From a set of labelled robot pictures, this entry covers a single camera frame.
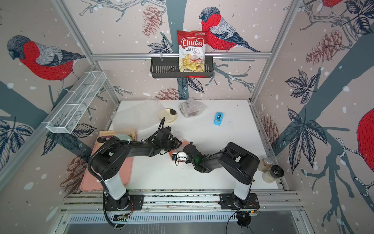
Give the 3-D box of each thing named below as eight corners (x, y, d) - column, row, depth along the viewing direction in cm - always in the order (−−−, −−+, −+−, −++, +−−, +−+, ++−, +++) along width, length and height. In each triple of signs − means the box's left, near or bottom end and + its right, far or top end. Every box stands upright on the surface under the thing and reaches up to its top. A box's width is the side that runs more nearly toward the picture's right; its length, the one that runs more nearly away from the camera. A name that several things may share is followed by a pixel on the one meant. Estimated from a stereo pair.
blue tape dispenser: (213, 124, 108) (213, 121, 105) (215, 114, 114) (216, 111, 111) (220, 126, 107) (221, 123, 104) (223, 116, 113) (223, 112, 110)
